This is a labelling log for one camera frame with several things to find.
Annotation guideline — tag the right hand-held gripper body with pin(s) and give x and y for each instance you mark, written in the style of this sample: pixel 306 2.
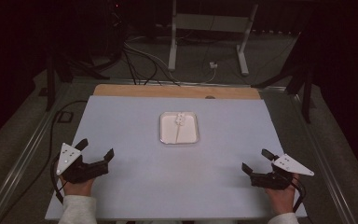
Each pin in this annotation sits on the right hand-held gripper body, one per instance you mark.
pixel 275 179

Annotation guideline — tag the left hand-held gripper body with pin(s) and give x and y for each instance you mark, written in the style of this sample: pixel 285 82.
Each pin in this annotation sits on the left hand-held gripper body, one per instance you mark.
pixel 85 171

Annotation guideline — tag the person's left hand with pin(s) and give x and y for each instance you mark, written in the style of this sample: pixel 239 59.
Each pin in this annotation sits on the person's left hand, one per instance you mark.
pixel 77 187

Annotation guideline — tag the person's right hand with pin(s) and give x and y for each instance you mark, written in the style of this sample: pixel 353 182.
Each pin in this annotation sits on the person's right hand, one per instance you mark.
pixel 281 199

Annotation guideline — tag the black square floor plate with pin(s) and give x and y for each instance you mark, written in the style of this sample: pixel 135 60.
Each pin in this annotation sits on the black square floor plate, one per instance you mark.
pixel 65 116

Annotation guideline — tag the pale blue table mat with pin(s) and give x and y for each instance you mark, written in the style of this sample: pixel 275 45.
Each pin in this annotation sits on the pale blue table mat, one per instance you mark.
pixel 174 186

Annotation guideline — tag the white rectangular tray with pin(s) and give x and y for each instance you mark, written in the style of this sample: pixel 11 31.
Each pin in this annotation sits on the white rectangular tray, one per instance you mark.
pixel 179 128

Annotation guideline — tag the black stand legs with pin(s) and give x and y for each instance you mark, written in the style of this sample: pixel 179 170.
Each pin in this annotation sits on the black stand legs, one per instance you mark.
pixel 60 67
pixel 298 77

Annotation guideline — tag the white plug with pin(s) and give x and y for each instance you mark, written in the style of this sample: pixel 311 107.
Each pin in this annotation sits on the white plug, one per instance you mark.
pixel 213 65

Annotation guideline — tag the white metal stand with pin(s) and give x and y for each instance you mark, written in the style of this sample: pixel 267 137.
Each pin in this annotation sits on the white metal stand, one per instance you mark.
pixel 208 23

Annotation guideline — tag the aluminium floor rail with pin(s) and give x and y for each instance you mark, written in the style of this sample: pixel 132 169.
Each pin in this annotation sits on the aluminium floor rail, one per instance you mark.
pixel 324 158
pixel 15 171

